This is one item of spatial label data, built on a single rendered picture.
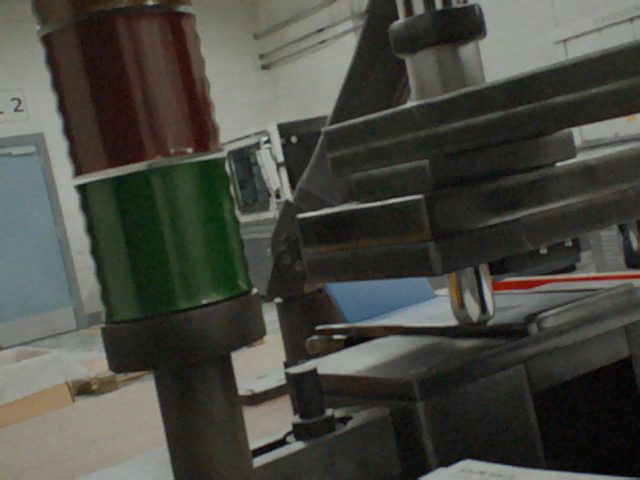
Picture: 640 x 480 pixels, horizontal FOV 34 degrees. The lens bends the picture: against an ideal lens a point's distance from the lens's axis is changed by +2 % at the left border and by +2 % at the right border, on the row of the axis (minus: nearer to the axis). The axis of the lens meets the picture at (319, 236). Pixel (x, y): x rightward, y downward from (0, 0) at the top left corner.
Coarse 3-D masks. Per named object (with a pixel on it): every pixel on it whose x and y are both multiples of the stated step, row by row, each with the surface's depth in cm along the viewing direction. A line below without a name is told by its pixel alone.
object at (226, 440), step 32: (128, 320) 25; (160, 320) 24; (192, 320) 24; (224, 320) 24; (256, 320) 25; (128, 352) 24; (160, 352) 24; (192, 352) 24; (224, 352) 24; (160, 384) 25; (192, 384) 25; (224, 384) 25; (192, 416) 25; (224, 416) 25; (192, 448) 25; (224, 448) 25
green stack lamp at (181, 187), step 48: (96, 192) 24; (144, 192) 24; (192, 192) 24; (96, 240) 25; (144, 240) 24; (192, 240) 24; (240, 240) 25; (144, 288) 24; (192, 288) 24; (240, 288) 25
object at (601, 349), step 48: (624, 336) 51; (480, 384) 45; (528, 384) 47; (576, 384) 54; (624, 384) 52; (432, 432) 43; (480, 432) 45; (528, 432) 47; (576, 432) 55; (624, 432) 52
